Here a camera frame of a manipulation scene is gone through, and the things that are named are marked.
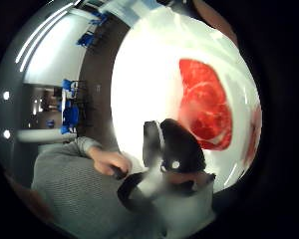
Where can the white packet with red meat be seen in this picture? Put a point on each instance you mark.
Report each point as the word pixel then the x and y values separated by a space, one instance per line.
pixel 149 76

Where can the the person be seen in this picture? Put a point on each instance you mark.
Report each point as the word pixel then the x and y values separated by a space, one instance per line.
pixel 76 192

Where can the row of blue chairs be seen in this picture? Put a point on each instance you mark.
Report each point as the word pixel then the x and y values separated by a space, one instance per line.
pixel 69 111

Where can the white table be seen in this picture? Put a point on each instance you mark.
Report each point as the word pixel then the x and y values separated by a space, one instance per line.
pixel 45 135

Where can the round ceiling lamp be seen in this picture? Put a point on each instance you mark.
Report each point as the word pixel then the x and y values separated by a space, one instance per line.
pixel 6 95
pixel 6 134

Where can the blue chair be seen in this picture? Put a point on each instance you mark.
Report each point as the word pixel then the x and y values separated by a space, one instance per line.
pixel 86 39

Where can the long ceiling strip lamp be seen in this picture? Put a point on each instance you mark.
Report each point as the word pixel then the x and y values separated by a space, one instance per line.
pixel 40 36

